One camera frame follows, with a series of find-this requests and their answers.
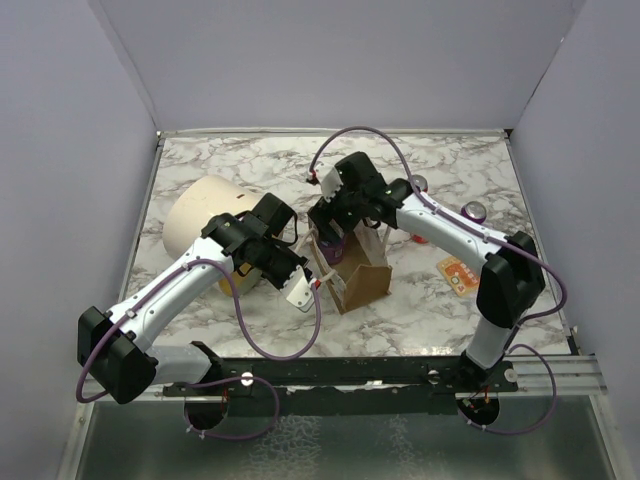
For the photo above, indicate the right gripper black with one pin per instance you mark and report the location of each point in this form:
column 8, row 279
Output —
column 323, row 212

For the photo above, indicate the orange spiral notebook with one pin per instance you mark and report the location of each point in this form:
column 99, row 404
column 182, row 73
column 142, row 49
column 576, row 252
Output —
column 459, row 276

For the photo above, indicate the white round box colourful lid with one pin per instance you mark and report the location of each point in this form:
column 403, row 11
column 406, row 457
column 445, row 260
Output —
column 203, row 232

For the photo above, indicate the purple soda can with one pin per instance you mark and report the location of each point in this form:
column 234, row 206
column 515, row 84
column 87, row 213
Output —
column 474, row 211
column 333, row 252

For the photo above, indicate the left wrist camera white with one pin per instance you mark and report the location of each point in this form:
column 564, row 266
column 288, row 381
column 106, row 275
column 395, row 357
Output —
column 298, row 292

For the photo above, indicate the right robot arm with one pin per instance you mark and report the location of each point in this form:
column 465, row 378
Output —
column 510, row 276

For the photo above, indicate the red cola can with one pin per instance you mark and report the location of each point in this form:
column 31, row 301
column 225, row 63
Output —
column 420, row 183
column 418, row 239

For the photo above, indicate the black mounting rail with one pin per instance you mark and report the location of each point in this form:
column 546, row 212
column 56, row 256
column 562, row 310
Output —
column 343, row 386

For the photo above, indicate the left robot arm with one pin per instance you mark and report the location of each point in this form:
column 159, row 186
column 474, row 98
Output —
column 116, row 346

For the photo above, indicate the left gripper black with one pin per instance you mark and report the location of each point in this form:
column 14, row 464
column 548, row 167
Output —
column 296, row 260

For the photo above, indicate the aluminium side rail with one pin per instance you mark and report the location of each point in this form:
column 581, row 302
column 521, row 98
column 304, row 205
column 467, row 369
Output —
column 574, row 375

